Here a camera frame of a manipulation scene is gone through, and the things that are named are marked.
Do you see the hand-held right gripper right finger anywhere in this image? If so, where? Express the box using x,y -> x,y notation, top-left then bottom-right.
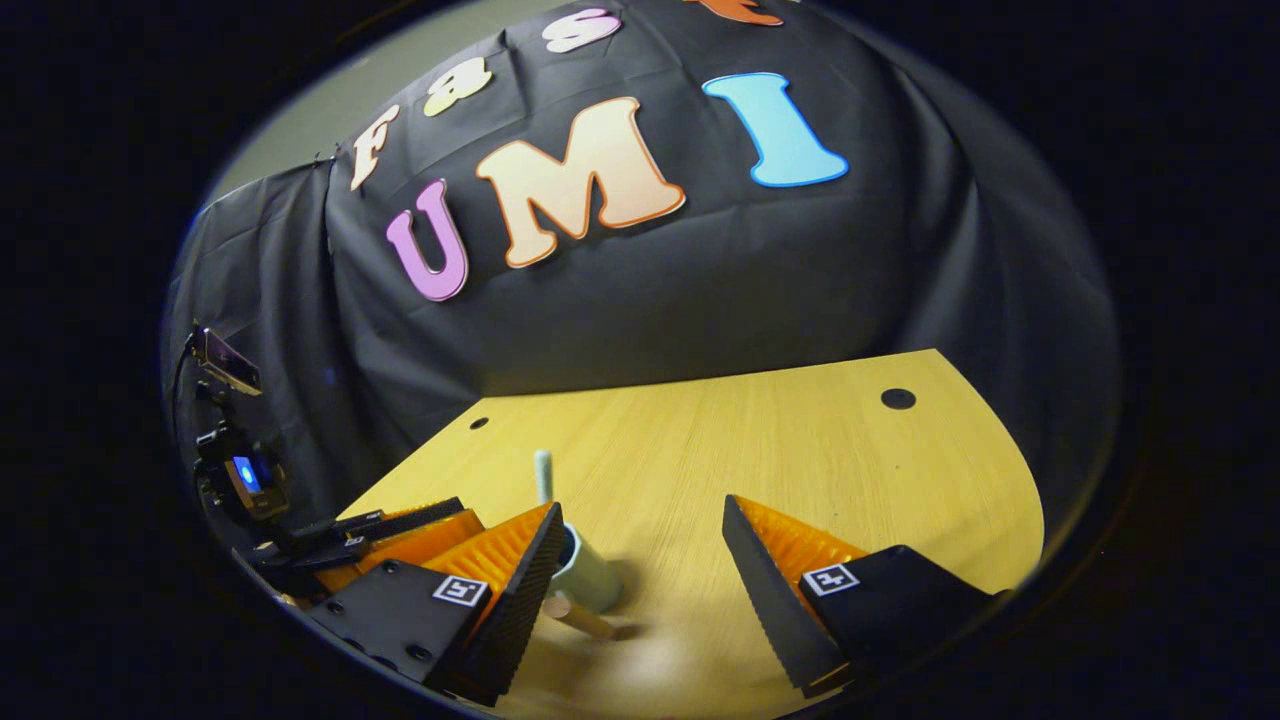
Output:
722,495 -> 993,699

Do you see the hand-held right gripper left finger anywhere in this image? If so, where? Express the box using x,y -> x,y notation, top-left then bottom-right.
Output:
305,502 -> 567,703

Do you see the pale green cup wooden handle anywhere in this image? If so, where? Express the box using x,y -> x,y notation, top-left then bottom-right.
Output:
542,521 -> 624,641

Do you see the wooden desktop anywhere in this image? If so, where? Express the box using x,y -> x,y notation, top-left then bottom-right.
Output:
338,348 -> 1047,720

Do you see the black backdrop cloth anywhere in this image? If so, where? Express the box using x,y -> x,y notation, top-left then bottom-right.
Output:
165,0 -> 1123,566

